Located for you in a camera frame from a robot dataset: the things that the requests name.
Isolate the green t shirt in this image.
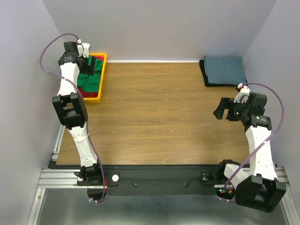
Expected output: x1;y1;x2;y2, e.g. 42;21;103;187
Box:
77;60;103;92

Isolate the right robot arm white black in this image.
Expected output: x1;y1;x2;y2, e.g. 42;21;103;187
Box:
213;92;286;213

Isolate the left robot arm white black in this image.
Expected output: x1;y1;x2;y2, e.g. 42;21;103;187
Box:
52;40;104;186

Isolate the pink t shirt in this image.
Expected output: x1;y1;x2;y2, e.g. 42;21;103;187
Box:
95;56;105;62

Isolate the dark red t shirt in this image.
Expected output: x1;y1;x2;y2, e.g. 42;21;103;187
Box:
78;87;98;98

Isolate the yellow plastic bin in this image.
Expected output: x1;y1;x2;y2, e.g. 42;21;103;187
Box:
82;53;107;104

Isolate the folded blue grey t shirt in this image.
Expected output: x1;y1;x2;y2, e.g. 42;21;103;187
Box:
204;55;247;85

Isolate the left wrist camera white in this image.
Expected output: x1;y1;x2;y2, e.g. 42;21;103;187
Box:
77;43;90;58

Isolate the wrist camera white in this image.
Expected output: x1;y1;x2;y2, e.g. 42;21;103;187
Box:
77;43;90;58
234;83;250;104

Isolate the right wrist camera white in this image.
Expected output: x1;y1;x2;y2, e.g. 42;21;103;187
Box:
234;83;250;104

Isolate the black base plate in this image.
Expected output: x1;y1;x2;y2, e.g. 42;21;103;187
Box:
77;165;244;197

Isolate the aluminium rail frame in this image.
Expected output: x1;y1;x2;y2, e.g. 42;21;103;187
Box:
28;127;300;225

